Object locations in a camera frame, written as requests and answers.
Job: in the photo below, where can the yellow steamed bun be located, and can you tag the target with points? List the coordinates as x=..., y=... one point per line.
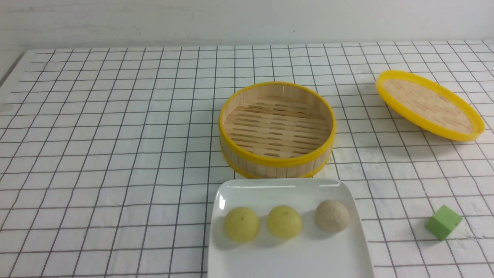
x=284, y=222
x=241, y=224

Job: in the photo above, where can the beige steamed bun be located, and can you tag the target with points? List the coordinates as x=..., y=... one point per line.
x=332, y=216

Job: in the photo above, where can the white square plate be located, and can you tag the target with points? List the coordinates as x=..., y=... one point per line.
x=314, y=253

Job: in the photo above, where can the bamboo steamer basket yellow rim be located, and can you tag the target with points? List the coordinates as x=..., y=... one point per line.
x=276, y=130

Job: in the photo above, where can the white grid-pattern tablecloth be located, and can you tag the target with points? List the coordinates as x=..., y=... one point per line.
x=110, y=158

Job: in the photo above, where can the bamboo steamer lid yellow rim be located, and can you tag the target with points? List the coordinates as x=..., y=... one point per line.
x=429, y=105

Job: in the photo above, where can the green cube block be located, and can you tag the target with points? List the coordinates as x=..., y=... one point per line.
x=443, y=222

